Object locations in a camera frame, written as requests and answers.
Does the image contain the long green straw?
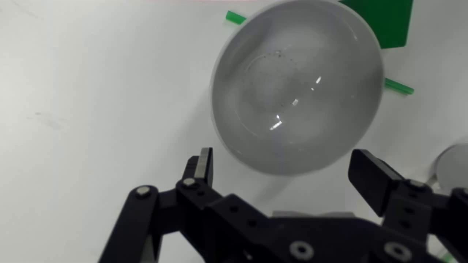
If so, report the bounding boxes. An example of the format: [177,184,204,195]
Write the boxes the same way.
[223,9,416,98]

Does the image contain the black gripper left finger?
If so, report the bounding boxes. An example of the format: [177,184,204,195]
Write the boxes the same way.
[99,146,275,263]

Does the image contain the white bowl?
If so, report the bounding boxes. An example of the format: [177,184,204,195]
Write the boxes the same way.
[209,0,386,177]

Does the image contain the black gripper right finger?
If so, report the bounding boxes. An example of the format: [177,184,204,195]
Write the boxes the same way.
[348,148,468,263]

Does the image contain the green cube block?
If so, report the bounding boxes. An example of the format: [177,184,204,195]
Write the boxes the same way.
[339,0,416,51]

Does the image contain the white mug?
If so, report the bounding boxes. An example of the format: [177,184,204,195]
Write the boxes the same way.
[433,138,468,195]

